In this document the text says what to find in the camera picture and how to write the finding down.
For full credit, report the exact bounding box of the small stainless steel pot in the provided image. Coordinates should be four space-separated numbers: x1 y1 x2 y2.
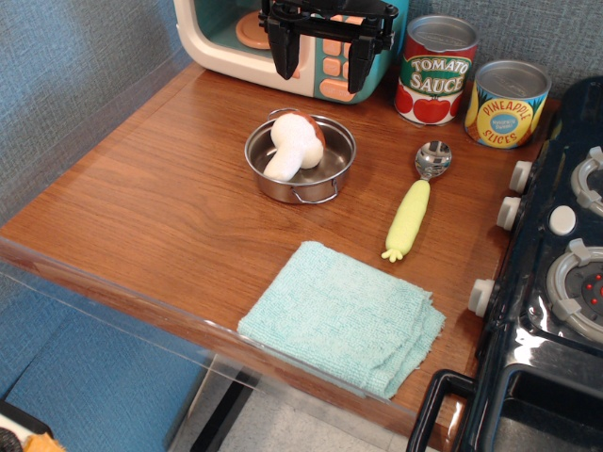
244 108 357 204

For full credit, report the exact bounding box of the teal and cream toy microwave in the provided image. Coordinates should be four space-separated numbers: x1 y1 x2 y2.
174 1 409 105

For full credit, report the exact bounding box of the light teal folded cloth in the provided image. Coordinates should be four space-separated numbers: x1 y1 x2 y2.
237 241 446 399

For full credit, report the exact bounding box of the white stove knob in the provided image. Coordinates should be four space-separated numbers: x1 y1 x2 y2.
497 197 521 231
468 279 495 317
509 160 532 194

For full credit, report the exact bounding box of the black toy stove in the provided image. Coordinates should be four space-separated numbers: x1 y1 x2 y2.
405 76 603 452

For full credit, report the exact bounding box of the white round stove button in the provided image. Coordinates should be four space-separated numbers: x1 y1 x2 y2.
548 205 577 236

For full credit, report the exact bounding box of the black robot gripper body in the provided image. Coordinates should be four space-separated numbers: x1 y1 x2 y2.
259 1 399 50

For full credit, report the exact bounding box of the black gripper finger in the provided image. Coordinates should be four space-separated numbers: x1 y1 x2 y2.
348 37 376 93
268 25 300 80

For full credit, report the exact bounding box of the grey stove burner ring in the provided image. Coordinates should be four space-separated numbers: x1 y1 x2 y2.
570 145 603 218
546 237 603 345

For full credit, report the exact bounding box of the pineapple slices can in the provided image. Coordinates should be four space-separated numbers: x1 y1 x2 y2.
464 59 551 150

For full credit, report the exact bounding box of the spoon with yellow corn handle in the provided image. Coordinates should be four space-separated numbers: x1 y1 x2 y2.
382 140 452 263

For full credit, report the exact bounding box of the tomato sauce can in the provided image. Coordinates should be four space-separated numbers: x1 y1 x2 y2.
395 14 479 125

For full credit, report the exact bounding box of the black oven door handle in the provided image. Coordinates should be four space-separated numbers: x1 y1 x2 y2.
406 369 476 452

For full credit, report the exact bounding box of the plush white brown mushroom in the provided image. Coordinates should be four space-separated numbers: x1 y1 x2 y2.
264 111 326 182

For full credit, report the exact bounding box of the orange fuzzy object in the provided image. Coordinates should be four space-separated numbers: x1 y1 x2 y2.
23 433 66 452

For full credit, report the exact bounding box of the orange microwave turntable plate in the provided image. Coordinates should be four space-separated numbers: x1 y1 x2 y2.
236 11 269 51

